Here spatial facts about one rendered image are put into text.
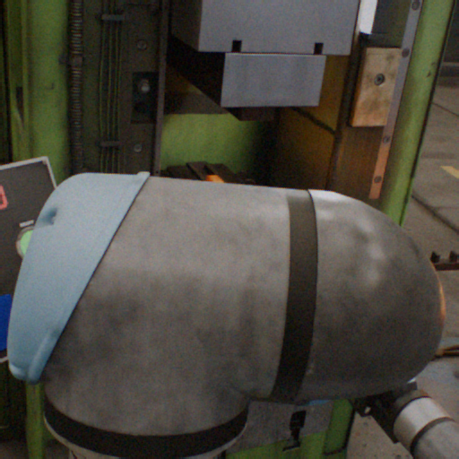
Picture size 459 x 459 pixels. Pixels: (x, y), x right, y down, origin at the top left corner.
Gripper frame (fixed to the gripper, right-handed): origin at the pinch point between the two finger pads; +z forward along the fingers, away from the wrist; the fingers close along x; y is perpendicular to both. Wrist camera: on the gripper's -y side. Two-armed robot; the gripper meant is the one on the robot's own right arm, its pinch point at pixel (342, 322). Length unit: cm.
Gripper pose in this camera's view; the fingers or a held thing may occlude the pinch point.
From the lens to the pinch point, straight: 105.8
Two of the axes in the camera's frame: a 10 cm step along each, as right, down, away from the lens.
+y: -1.0, 8.9, 4.4
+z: -3.7, -4.5, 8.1
